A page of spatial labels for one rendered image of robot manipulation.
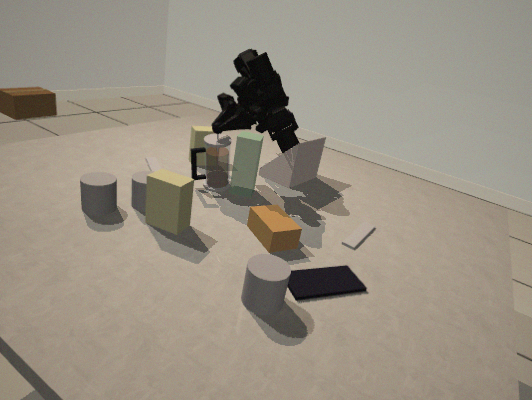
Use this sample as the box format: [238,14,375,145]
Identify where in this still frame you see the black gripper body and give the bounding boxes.
[217,88,270,133]

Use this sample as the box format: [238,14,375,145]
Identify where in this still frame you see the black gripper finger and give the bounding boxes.
[218,106,251,131]
[211,100,234,125]

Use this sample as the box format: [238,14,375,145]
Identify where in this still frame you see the glass french press with black handle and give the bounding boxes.
[191,122,231,192]

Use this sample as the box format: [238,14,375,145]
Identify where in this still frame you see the grey cylinder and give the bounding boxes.
[132,171,153,212]
[80,172,117,216]
[241,254,291,316]

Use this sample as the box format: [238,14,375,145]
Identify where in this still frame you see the orange rectangular block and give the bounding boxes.
[247,205,302,253]

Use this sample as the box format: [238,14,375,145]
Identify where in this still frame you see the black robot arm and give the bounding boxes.
[230,48,300,154]

